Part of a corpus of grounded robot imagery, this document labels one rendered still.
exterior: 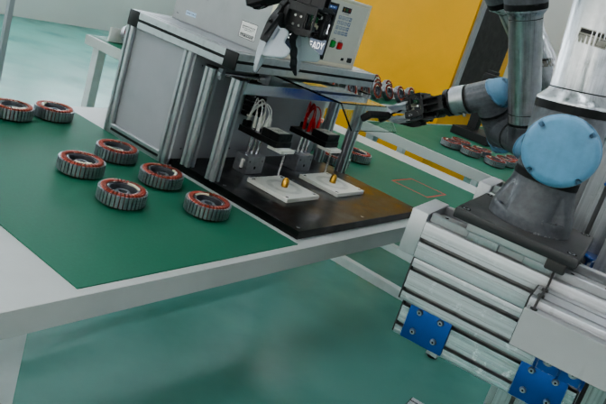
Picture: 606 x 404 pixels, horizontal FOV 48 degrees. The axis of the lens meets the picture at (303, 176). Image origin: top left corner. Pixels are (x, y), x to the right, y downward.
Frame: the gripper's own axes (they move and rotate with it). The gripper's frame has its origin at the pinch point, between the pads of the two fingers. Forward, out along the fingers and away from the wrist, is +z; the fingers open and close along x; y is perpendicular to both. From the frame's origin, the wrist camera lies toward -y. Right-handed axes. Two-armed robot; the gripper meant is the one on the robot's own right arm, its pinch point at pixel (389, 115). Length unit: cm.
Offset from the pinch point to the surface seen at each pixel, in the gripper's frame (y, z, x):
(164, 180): 54, 34, 12
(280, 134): 20.5, 23.1, 1.9
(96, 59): -57, 200, -67
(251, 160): 20.5, 34.9, 7.6
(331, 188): -0.7, 23.0, 17.9
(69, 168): 74, 44, 7
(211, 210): 55, 19, 21
